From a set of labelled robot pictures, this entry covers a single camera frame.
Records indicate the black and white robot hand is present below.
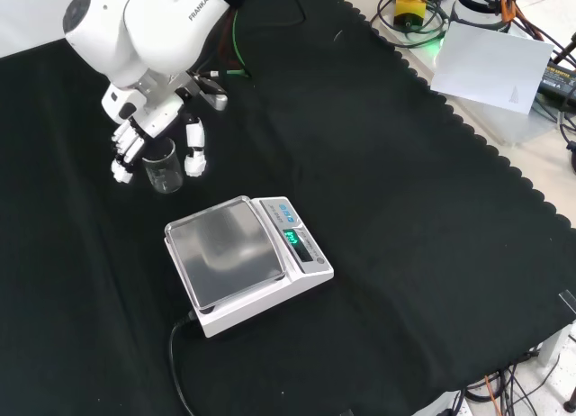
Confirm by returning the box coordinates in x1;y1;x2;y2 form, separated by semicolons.
101;85;209;185

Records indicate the clear glass beaker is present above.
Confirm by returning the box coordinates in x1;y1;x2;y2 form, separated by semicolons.
141;139;185;195

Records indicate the white electronic balance steel pan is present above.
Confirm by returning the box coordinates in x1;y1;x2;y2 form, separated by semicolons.
164;194;335;339

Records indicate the black table cloth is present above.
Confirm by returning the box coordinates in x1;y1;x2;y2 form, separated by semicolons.
0;0;576;416

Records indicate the yellow stop button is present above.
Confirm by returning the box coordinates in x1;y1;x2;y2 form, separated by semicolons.
393;0;428;30

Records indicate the pale board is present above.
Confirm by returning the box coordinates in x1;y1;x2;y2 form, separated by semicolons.
429;22;555;115

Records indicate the black power adapter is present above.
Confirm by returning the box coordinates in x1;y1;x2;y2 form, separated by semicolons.
537;59;576;100

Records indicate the clear cloth clip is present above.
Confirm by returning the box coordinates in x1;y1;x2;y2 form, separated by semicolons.
557;289;576;318

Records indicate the green cable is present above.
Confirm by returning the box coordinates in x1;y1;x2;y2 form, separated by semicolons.
231;8;253;79

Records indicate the black balance power cable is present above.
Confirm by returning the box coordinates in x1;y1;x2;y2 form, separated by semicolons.
168;312;199;416

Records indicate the thin orange cable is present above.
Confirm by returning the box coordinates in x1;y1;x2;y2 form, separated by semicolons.
484;374;501;416

